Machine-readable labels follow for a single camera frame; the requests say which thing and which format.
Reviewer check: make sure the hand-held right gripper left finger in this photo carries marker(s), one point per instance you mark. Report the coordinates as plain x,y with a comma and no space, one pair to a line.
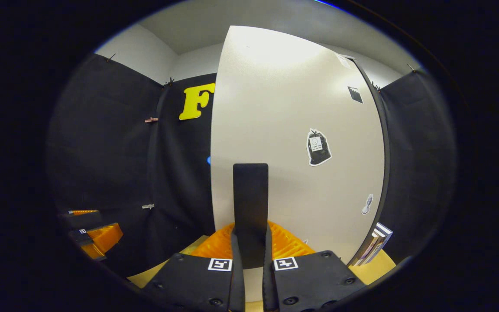
189,281

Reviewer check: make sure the white spine book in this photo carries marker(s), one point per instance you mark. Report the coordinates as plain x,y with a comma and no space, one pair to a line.
362,255

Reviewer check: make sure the cream cabinet door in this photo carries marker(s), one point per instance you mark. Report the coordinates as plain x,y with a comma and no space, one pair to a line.
275,108

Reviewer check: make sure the black backdrop cloth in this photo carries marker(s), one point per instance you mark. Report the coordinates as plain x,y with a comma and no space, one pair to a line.
102,151

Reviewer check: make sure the lavender spine book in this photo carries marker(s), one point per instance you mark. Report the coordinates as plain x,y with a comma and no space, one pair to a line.
383,234

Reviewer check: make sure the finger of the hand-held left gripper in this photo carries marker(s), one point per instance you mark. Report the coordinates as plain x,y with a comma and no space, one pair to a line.
82,220
104,238

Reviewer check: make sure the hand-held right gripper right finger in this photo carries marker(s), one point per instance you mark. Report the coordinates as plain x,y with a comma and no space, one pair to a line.
314,281

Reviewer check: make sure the pink cloth clip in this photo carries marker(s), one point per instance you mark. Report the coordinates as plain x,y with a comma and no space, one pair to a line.
151,119

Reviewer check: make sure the white cloth clip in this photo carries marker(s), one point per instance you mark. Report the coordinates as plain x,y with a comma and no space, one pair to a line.
147,206

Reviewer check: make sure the beige spine book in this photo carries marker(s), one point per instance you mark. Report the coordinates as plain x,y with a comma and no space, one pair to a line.
373,247

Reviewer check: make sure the black cloth clip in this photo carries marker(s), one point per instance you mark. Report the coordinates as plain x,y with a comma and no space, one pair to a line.
410,67
377,86
169,81
111,56

